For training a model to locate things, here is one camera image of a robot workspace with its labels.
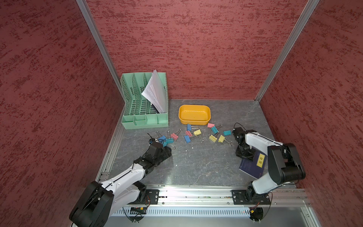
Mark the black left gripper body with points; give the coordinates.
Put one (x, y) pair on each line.
(164, 155)

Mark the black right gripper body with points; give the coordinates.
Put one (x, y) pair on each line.
(245, 152)

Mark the yellow binder clip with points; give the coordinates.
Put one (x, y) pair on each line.
(222, 139)
(198, 133)
(214, 137)

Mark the teal binder clip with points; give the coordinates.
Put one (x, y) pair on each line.
(168, 141)
(226, 133)
(215, 129)

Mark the yellow plastic storage box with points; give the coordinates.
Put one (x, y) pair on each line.
(194, 114)

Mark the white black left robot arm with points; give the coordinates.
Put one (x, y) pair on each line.
(100, 200)

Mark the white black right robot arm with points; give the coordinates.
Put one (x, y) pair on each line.
(273, 164)

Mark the navy notebook with yellow label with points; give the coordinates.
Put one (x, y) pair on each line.
(256, 166)

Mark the green plastic file organizer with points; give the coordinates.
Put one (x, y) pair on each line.
(139, 112)

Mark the white paper stack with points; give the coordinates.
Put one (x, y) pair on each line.
(156, 93)

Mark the aluminium front rail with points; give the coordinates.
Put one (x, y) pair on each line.
(207, 196)

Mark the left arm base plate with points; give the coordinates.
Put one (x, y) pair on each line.
(150, 197)

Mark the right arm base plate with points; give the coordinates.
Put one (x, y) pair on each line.
(247, 197)

